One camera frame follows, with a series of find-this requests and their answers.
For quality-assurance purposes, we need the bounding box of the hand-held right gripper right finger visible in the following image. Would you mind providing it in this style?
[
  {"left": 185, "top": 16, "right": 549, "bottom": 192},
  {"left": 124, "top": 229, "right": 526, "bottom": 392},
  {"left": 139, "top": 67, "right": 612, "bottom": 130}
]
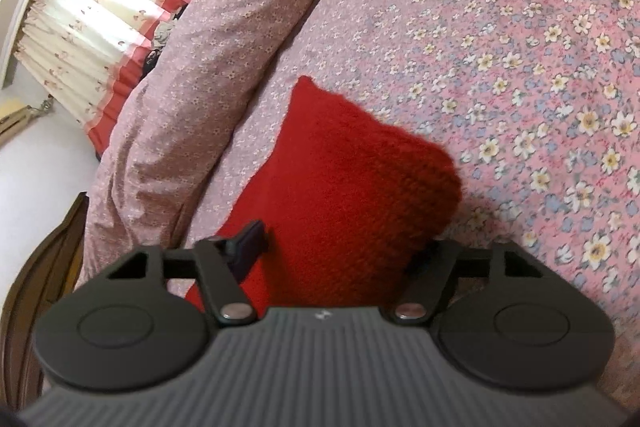
[{"left": 393, "top": 239, "right": 545, "bottom": 324}]

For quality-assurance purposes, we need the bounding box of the red knitted sweater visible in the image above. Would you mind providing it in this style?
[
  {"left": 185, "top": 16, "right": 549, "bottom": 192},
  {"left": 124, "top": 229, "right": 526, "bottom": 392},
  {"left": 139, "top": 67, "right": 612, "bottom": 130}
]
[{"left": 185, "top": 76, "right": 464, "bottom": 315}]

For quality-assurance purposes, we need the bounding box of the pink floral duvet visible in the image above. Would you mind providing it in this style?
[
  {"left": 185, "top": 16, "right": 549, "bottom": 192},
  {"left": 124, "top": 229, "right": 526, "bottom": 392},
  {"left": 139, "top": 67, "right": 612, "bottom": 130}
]
[{"left": 81, "top": 0, "right": 394, "bottom": 290}]

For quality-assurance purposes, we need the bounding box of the grey and white cloth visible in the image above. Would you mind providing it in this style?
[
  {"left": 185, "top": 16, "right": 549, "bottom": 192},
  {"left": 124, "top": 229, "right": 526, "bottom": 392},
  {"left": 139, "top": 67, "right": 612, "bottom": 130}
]
[{"left": 151, "top": 23, "right": 177, "bottom": 48}]

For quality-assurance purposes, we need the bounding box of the pink floral bed sheet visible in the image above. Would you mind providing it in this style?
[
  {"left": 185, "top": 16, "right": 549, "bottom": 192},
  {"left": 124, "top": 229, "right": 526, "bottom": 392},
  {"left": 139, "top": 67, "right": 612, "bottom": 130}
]
[{"left": 167, "top": 0, "right": 640, "bottom": 408}]

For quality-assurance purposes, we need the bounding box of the cream and red curtain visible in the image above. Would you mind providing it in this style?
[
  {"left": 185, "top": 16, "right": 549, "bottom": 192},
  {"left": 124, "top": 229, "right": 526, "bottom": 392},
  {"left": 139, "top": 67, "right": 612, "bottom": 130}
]
[{"left": 12, "top": 0, "right": 239, "bottom": 156}]

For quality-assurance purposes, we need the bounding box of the dark cloth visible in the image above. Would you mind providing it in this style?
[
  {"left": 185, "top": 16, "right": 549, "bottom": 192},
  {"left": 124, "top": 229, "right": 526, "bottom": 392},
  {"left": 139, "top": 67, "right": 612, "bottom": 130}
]
[{"left": 139, "top": 47, "right": 169, "bottom": 81}]

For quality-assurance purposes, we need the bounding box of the wooden bed end board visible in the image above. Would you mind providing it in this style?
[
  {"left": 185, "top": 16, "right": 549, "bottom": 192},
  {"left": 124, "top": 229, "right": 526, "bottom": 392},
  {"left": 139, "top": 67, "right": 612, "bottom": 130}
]
[{"left": 0, "top": 192, "right": 89, "bottom": 409}]

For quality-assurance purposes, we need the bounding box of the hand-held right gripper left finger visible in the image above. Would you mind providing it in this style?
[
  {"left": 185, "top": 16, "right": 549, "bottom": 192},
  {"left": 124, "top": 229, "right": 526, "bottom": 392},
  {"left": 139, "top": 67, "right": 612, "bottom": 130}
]
[{"left": 104, "top": 220, "right": 272, "bottom": 324}]

